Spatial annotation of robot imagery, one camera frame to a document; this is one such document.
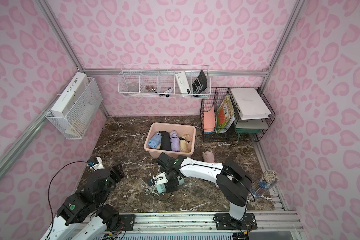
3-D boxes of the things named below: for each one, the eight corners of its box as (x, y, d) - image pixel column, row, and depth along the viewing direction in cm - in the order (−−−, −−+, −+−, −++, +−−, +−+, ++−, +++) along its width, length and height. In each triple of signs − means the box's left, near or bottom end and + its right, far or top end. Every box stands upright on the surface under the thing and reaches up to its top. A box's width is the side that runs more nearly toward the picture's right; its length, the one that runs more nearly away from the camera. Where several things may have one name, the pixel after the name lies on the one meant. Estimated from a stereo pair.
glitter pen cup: (252, 196, 83) (267, 183, 68) (249, 184, 87) (262, 170, 72) (264, 196, 83) (281, 183, 67) (260, 184, 87) (276, 170, 72)
